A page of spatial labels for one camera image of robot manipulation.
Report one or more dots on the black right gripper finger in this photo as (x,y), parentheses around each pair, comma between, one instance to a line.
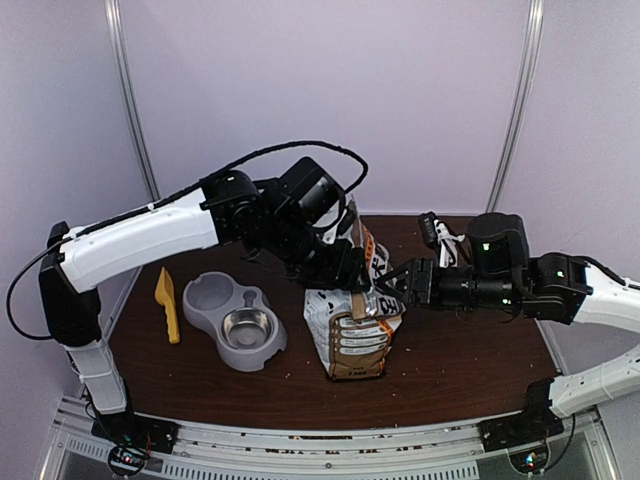
(400,277)
(404,294)

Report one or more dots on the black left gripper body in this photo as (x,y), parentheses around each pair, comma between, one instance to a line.
(313,265)

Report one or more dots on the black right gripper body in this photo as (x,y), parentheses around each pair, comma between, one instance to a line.
(484,292)

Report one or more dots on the dog food bag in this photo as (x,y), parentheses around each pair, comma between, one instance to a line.
(353,332)

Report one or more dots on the yellow plastic scoop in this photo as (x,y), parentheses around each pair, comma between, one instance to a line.
(165,296)

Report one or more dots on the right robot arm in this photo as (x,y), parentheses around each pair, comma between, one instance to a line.
(500,274)

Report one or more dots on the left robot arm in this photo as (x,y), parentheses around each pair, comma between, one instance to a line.
(278,215)

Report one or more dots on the grey double pet feeder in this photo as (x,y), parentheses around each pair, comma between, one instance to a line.
(210,297)

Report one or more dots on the steel bowl in feeder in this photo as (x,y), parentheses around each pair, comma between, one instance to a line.
(246,328)

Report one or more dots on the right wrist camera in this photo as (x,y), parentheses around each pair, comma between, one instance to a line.
(438,237)

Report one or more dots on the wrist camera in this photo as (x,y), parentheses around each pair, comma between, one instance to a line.
(438,237)
(335,223)

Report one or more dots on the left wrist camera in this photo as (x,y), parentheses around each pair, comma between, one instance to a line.
(335,223)

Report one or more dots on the front aluminium rail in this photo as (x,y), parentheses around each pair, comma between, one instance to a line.
(441,451)

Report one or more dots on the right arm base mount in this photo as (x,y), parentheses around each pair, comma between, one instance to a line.
(519,429)

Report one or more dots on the right aluminium frame post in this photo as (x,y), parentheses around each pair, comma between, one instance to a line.
(527,68)

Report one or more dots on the aluminium frame post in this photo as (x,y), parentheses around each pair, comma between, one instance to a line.
(527,68)
(117,35)

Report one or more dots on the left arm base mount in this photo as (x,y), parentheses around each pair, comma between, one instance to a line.
(136,432)

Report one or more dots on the left aluminium frame post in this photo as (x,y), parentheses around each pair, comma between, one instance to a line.
(117,35)

